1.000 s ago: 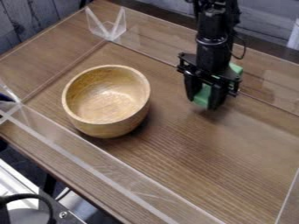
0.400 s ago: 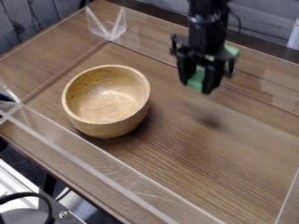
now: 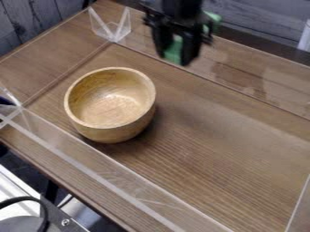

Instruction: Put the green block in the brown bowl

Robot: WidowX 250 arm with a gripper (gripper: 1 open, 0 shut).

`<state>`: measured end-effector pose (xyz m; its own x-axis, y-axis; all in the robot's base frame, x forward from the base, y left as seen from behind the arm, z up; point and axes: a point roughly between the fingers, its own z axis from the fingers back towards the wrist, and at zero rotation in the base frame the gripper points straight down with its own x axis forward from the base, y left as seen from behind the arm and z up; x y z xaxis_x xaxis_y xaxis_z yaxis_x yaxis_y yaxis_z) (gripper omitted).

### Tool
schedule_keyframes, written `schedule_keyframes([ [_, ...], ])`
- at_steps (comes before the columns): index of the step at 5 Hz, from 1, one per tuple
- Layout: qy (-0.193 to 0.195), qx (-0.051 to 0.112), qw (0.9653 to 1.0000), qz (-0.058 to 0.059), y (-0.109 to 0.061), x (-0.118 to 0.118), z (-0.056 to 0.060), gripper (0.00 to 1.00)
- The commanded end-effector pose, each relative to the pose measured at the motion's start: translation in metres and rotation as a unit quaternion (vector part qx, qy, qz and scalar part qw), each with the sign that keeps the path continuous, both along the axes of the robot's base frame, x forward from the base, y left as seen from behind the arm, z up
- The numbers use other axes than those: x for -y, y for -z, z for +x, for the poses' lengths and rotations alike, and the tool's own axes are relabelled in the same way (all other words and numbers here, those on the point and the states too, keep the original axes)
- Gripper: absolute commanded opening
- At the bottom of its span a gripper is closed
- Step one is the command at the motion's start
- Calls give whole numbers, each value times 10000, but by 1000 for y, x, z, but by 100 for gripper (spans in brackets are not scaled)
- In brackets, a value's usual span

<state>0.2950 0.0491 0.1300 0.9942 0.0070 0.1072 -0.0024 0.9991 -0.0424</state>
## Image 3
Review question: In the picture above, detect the grey metal bracket with screw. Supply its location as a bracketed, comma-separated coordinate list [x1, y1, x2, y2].
[41, 198, 90, 232]

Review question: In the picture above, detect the green rectangular block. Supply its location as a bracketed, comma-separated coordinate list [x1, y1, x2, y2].
[163, 11, 222, 66]

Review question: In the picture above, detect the clear acrylic corner bracket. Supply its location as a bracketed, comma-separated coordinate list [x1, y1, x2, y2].
[87, 7, 132, 43]

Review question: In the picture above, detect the light wooden bowl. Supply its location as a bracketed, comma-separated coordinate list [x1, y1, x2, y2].
[64, 67, 156, 143]

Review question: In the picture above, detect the black cable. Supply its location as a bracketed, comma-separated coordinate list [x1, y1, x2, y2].
[0, 196, 51, 232]

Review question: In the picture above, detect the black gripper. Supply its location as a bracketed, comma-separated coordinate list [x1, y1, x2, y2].
[140, 0, 203, 66]

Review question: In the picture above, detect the clear acrylic front wall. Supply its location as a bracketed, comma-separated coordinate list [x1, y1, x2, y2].
[0, 87, 233, 232]

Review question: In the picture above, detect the white post at right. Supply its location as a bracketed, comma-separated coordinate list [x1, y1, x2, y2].
[298, 19, 310, 52]

